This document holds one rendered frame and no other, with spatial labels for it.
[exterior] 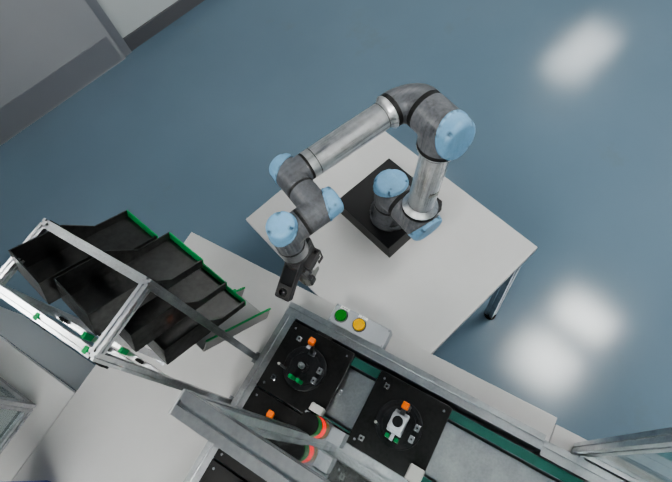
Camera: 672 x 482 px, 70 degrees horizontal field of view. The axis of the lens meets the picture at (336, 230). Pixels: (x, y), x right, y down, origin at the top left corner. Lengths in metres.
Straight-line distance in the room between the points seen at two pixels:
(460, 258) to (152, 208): 2.18
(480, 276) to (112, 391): 1.40
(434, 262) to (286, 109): 1.98
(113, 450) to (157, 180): 1.99
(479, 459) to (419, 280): 0.61
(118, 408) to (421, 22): 3.16
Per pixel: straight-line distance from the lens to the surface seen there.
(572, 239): 2.91
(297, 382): 1.55
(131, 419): 1.94
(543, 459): 1.62
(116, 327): 1.07
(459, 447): 1.61
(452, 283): 1.78
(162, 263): 1.23
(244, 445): 0.57
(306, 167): 1.19
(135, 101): 4.03
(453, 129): 1.21
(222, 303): 1.49
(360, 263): 1.81
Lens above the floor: 2.52
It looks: 62 degrees down
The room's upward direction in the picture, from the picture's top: 19 degrees counter-clockwise
